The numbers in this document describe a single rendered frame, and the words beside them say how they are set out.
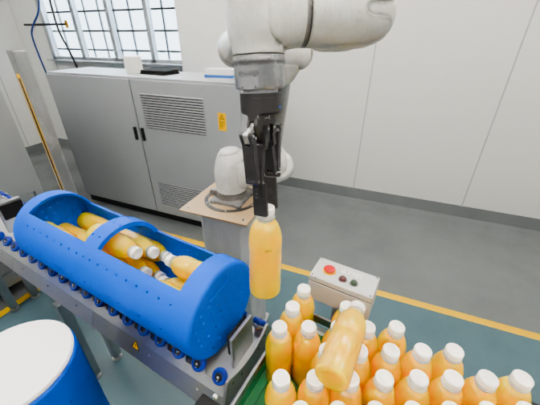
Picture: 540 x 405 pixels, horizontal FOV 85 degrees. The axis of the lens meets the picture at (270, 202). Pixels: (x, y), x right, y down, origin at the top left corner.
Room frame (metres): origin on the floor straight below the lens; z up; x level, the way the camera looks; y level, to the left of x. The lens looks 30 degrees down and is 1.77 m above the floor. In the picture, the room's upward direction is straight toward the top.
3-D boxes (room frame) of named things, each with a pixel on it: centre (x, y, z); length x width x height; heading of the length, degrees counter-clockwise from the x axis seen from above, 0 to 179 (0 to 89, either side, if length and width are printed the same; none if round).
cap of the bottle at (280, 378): (0.37, -0.02, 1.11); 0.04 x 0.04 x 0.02
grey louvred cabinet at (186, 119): (2.99, 1.13, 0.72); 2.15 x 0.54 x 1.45; 68
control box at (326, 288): (0.70, -0.24, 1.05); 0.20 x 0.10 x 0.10; 60
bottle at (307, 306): (0.63, -0.10, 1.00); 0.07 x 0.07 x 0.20
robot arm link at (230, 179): (1.38, 0.19, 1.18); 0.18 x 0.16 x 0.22; 101
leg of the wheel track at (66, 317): (1.02, 1.03, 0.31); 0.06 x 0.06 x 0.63; 60
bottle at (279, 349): (0.50, -0.02, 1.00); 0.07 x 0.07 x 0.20
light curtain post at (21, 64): (1.59, 1.21, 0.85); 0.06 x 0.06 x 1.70; 60
